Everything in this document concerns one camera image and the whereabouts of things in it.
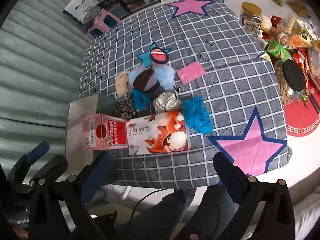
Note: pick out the grey checked blanket with stars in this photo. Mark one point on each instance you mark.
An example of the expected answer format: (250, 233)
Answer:
(225, 87)

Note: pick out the white polka dot scrunchie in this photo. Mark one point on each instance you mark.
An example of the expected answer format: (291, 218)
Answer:
(166, 102)

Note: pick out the grey cardboard box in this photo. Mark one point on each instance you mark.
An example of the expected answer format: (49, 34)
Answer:
(82, 125)

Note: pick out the light blue fluffy scrunchie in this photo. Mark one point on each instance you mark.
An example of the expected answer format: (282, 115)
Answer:
(165, 76)

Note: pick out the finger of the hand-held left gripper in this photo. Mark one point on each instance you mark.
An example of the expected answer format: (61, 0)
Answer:
(37, 151)
(53, 166)

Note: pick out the teal scrunchie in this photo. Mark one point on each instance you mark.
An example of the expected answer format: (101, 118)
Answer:
(140, 100)

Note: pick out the black lid nut jar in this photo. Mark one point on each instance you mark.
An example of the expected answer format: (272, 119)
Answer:
(292, 80)

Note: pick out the person's jeans leg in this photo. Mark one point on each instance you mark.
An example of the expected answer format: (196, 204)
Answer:
(165, 212)

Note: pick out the green snack packet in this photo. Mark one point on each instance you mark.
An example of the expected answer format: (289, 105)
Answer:
(276, 50)

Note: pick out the brown and purple scrunchie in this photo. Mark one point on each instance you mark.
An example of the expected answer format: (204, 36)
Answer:
(147, 82)

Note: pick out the white orange floral carton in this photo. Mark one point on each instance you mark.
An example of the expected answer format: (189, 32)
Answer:
(160, 135)

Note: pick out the leopard print scrunchie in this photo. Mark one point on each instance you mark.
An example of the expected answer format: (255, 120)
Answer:
(125, 108)

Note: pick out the white paper bag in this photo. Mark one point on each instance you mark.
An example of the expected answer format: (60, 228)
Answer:
(81, 6)

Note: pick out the white cloth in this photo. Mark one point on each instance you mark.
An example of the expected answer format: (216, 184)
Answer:
(307, 220)

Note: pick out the gold lid jar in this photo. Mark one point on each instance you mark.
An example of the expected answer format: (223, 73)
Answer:
(250, 17)

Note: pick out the pink cloth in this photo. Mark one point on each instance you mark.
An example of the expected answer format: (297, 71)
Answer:
(191, 72)

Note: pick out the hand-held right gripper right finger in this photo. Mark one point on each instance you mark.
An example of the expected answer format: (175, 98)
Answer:
(232, 191)

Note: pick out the red patterned carton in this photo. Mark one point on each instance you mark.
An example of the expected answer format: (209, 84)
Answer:
(110, 136)

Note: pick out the pink sock with black band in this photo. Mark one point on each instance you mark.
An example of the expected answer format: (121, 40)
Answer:
(160, 55)

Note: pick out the teal cloth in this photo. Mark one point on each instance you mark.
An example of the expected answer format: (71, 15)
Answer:
(197, 116)

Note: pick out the red round mat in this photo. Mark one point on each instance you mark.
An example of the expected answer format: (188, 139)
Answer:
(300, 120)

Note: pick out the beige scrunchie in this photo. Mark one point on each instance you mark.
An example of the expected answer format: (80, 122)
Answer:
(122, 83)

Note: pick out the pink plastic stool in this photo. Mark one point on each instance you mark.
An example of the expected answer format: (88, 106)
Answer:
(105, 22)

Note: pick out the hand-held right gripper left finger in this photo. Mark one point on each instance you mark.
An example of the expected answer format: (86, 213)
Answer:
(96, 177)

